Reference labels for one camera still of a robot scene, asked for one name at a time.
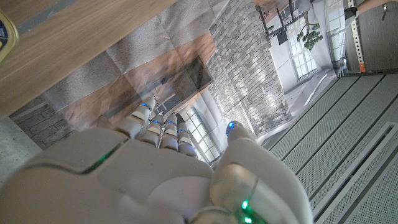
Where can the perforated metal post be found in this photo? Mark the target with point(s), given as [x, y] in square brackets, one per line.
[357, 46]

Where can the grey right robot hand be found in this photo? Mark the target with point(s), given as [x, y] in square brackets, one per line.
[149, 180]

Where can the printed office backdrop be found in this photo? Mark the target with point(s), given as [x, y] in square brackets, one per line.
[242, 62]

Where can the grey tape outline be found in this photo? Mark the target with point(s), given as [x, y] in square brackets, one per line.
[40, 15]

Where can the spam can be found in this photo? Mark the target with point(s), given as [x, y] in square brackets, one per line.
[6, 37]

